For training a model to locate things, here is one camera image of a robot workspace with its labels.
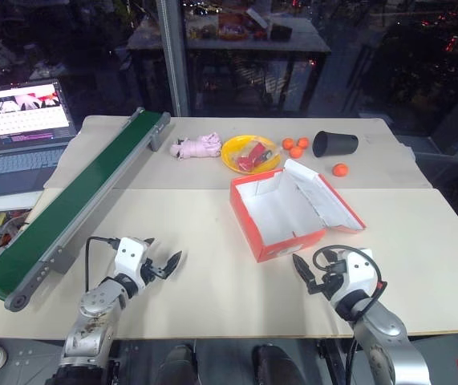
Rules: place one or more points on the black plastic cup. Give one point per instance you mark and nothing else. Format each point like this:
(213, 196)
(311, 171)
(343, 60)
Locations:
(337, 144)

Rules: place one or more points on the small orange fruit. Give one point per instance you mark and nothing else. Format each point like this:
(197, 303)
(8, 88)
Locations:
(296, 152)
(341, 170)
(303, 142)
(288, 143)

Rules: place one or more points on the small black box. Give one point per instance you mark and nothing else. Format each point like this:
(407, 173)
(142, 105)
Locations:
(280, 33)

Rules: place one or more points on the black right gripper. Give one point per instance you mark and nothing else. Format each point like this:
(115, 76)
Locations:
(329, 282)

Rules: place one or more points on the dark background table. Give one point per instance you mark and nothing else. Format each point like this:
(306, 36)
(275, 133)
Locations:
(252, 44)

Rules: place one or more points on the orange shoe box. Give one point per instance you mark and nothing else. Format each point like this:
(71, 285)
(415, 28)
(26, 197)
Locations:
(284, 216)

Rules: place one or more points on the red item in clear bag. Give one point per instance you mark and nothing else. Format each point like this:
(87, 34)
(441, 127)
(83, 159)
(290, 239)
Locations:
(254, 156)

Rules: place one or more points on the open grey laptop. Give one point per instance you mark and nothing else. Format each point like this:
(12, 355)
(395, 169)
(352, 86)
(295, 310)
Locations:
(22, 132)

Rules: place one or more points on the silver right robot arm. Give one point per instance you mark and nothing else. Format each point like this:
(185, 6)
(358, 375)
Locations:
(385, 333)

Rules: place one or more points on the grey metal post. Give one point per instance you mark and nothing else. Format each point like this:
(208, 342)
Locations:
(174, 60)

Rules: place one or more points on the green conveyor belt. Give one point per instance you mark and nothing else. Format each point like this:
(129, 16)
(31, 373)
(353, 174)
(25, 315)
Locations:
(72, 196)

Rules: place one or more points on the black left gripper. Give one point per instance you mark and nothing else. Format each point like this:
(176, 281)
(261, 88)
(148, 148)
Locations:
(154, 273)

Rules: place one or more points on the colourful snack packets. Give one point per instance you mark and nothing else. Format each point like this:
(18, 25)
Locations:
(232, 28)

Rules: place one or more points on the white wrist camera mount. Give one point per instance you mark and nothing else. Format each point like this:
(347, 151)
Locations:
(130, 254)
(357, 270)

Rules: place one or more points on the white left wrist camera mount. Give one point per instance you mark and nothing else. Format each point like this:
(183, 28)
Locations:
(130, 254)

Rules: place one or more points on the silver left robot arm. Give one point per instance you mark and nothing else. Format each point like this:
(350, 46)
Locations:
(92, 313)

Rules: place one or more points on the yellow plastic bowl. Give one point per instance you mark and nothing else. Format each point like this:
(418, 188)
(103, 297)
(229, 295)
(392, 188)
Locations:
(230, 154)

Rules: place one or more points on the dark rounded shape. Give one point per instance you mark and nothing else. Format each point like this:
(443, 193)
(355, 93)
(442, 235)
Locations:
(276, 365)
(176, 365)

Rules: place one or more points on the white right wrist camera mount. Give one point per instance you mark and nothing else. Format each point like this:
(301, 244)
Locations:
(357, 270)

